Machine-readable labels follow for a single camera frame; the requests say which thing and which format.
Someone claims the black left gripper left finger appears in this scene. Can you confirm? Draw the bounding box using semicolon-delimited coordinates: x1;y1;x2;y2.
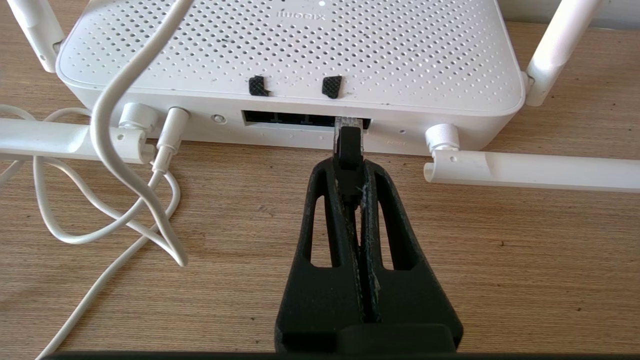
274;157;366;353

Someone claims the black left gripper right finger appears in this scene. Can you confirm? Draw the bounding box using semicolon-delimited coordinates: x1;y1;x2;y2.
360;160;464;353

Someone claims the black ethernet cable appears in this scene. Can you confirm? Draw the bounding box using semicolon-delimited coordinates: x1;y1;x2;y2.
331;116;366;251

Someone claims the thin white adapter cable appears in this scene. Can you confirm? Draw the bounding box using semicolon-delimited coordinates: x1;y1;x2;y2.
0;0;196;360

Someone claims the white wifi router with antennas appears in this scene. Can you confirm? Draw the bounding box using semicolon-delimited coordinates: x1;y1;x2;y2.
0;0;640;194

